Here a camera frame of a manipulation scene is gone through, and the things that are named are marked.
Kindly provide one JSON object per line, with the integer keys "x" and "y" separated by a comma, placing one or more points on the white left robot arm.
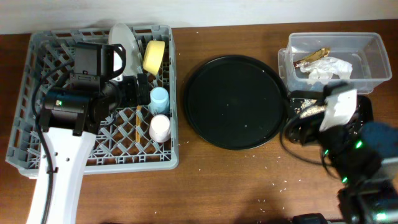
{"x": 68, "y": 119}

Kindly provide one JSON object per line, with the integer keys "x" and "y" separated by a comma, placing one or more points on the food scraps pile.
{"x": 306, "y": 108}

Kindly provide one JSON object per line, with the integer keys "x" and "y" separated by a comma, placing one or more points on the gold snack wrapper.
{"x": 324, "y": 52}

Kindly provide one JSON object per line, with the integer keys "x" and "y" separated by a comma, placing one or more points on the pale grey plate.
{"x": 121, "y": 34}

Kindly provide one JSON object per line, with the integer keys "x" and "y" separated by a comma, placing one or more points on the light blue cup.
{"x": 159, "y": 101}

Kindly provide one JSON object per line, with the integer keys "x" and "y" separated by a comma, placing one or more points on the round black tray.
{"x": 235, "y": 102}

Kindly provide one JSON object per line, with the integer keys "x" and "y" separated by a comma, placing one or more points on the black rectangular waste tray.
{"x": 298, "y": 100}

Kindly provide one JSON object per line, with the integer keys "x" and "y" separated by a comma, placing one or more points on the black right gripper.
{"x": 311, "y": 126}

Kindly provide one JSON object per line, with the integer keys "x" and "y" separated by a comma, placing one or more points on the white napkin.
{"x": 326, "y": 67}

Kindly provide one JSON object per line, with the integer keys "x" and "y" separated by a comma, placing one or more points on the yellow bowl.
{"x": 153, "y": 56}

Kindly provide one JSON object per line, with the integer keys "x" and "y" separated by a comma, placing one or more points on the clear plastic waste bin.
{"x": 364, "y": 50}

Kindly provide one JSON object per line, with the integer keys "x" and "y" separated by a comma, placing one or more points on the wooden chopstick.
{"x": 138, "y": 123}

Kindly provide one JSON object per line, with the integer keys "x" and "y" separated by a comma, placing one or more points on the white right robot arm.
{"x": 365, "y": 162}

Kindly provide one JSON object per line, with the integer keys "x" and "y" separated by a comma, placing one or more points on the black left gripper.
{"x": 132, "y": 98}

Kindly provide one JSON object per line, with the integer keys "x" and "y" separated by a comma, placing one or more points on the grey dishwasher rack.
{"x": 116, "y": 149}

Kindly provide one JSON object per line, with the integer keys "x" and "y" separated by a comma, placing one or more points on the pink cup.
{"x": 160, "y": 128}

